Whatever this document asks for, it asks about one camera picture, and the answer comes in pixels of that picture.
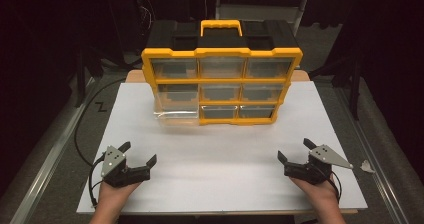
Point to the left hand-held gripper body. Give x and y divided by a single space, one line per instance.
115 164

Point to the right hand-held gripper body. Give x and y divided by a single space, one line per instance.
316 165

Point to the clear plastic drawer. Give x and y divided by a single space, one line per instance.
176 116

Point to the yellow and black drawer organizer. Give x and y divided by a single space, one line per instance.
220 39

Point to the person's right hand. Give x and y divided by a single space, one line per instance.
316 192

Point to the person's left hand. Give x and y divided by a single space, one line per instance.
115 194

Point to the crumpled white paper scrap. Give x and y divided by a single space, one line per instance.
366 166

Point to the white board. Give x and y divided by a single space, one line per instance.
216 157

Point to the black metal stand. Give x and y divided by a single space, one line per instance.
354 80
81 74

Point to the set of clear organizer drawers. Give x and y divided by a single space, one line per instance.
220 92

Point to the metal floor rail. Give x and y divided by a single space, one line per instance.
370 157
50 157

